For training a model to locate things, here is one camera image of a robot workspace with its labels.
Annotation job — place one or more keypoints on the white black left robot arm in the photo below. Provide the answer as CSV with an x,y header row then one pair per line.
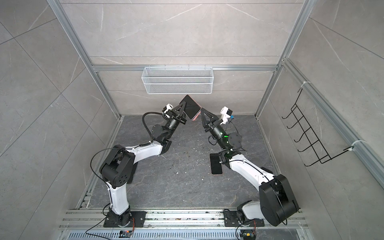
x,y
120,165

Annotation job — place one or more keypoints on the small circuit board left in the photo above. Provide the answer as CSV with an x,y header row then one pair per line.
x,y
126,234

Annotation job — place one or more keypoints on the black pad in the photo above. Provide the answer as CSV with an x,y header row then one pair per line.
x,y
132,173
267,170

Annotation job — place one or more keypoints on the black phone on table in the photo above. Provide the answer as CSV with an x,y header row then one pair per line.
x,y
216,165

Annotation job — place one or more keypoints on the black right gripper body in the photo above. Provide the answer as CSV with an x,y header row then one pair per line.
x,y
216,124

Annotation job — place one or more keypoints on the small circuit board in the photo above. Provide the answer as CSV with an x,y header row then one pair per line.
x,y
247,235
126,234

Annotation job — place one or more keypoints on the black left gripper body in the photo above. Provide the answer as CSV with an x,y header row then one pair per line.
x,y
181,121

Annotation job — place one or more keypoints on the white wire mesh basket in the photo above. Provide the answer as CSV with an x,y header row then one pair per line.
x,y
178,80

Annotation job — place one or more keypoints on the small circuit board right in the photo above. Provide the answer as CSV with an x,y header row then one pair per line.
x,y
247,235

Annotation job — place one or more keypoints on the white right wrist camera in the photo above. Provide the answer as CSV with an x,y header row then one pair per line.
x,y
226,115

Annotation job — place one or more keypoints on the black wire hook rack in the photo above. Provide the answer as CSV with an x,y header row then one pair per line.
x,y
313,141

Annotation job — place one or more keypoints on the black pad right side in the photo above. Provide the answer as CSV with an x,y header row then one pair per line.
x,y
267,170

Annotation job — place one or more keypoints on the black pad left side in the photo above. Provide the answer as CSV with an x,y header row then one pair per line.
x,y
132,173

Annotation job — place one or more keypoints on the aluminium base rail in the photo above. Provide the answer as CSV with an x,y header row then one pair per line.
x,y
177,224

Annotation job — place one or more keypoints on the black phone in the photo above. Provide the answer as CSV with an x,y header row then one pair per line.
x,y
192,108
216,165

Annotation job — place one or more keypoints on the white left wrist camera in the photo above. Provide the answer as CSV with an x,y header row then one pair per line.
x,y
167,108

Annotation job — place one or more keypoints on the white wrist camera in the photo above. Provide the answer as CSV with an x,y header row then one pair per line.
x,y
226,115
167,108

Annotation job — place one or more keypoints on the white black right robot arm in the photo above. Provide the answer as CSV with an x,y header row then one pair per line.
x,y
277,201

